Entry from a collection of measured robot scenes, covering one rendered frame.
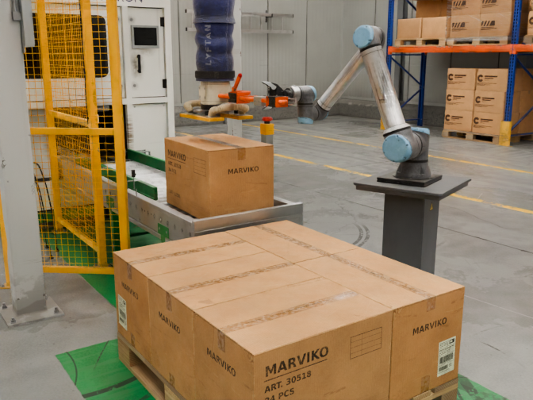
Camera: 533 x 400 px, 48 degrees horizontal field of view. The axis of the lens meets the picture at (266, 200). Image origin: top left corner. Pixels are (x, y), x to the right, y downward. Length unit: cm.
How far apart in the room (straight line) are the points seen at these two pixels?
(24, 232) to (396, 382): 214
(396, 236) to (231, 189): 95
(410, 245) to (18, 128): 220
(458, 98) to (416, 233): 795
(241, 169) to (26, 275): 133
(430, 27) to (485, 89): 162
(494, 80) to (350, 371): 895
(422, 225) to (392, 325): 120
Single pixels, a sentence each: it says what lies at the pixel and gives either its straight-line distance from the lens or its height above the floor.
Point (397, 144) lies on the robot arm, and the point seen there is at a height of 98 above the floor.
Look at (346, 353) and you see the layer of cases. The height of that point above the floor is 44.
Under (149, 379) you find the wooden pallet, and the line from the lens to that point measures 285.
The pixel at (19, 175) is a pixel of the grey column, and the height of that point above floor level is 80.
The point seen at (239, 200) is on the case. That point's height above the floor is 66.
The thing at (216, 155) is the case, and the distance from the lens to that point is 316.
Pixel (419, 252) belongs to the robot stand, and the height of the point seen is 38.
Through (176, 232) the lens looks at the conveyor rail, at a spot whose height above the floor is 49.
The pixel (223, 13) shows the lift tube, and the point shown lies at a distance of 339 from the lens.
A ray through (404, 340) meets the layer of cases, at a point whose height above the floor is 40.
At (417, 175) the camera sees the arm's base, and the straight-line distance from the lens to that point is 337.
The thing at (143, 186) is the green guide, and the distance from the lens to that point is 392.
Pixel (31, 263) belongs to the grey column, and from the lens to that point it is 360.
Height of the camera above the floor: 142
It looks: 13 degrees down
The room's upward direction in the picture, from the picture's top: straight up
